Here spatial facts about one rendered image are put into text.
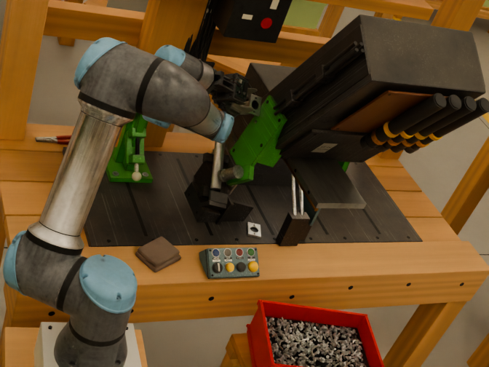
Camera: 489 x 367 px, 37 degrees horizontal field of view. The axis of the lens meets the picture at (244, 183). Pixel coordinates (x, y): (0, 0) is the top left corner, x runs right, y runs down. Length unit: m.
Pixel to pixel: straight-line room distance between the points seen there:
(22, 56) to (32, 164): 0.31
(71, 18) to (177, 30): 0.30
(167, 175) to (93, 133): 0.83
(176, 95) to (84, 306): 0.44
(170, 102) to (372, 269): 1.04
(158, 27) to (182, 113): 0.75
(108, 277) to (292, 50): 1.24
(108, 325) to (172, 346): 1.51
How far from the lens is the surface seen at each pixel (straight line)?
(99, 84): 1.43
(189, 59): 1.84
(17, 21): 2.06
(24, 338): 1.77
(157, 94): 1.40
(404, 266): 2.33
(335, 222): 2.35
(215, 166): 2.11
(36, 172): 2.16
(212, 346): 3.04
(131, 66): 1.41
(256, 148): 2.03
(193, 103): 1.43
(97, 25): 2.20
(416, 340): 2.70
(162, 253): 1.93
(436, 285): 2.43
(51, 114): 4.01
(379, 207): 2.52
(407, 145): 2.02
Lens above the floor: 2.21
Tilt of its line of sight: 34 degrees down
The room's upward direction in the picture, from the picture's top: 22 degrees clockwise
